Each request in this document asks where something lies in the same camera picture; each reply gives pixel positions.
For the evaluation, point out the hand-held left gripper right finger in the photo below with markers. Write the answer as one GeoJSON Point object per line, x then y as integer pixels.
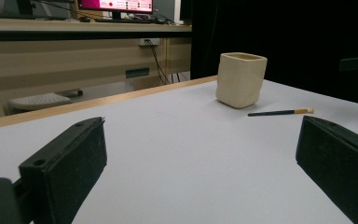
{"type": "Point", "coordinates": [338, 161]}

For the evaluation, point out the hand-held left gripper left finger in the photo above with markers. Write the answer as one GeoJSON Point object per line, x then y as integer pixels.
{"type": "Point", "coordinates": [65, 168]}

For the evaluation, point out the cream square cup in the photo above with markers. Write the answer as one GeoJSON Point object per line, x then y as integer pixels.
{"type": "Point", "coordinates": [240, 81]}

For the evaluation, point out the black curtain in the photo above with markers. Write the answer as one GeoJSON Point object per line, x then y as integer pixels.
{"type": "Point", "coordinates": [292, 37]}

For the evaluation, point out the wooden office desk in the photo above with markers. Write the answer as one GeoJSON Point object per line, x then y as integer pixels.
{"type": "Point", "coordinates": [59, 62]}

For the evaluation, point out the white table cover sheet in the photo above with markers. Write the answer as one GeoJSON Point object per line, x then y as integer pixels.
{"type": "Point", "coordinates": [199, 155]}

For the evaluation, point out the black computer mouse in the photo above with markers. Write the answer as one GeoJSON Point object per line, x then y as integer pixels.
{"type": "Point", "coordinates": [85, 19]}

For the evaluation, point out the black keyboard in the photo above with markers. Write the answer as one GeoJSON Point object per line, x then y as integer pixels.
{"type": "Point", "coordinates": [121, 20]}

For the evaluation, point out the computer monitor with pink screen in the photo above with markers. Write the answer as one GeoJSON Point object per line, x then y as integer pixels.
{"type": "Point", "coordinates": [118, 4]}

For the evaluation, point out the white wall power outlet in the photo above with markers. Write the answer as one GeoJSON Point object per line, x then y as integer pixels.
{"type": "Point", "coordinates": [149, 42]}

